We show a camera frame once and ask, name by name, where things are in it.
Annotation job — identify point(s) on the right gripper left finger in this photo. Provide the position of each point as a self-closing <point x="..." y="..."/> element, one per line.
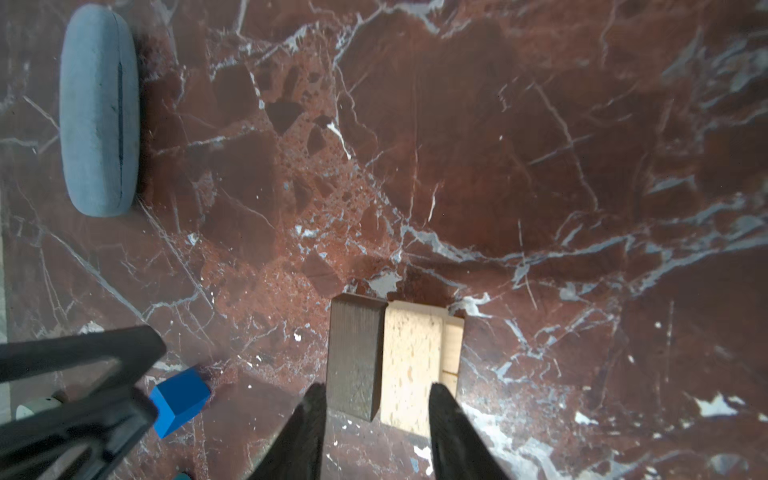
<point x="297" y="452"/>

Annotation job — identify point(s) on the dark brown wood block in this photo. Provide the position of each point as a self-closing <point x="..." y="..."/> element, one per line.
<point x="355" y="355"/>

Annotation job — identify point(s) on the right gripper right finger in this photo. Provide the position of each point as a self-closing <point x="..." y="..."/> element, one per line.
<point x="457" y="450"/>

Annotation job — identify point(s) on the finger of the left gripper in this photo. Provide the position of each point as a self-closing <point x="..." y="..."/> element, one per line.
<point x="101" y="429"/>
<point x="134" y="349"/>

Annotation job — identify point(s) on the light wood block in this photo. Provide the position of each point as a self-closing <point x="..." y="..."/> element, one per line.
<point x="412" y="355"/>
<point x="451" y="346"/>

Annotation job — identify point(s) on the blue cube left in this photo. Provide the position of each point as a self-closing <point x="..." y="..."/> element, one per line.
<point x="178" y="400"/>

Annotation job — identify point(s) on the grey-blue glasses case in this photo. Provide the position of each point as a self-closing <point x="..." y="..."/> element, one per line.
<point x="99" y="112"/>

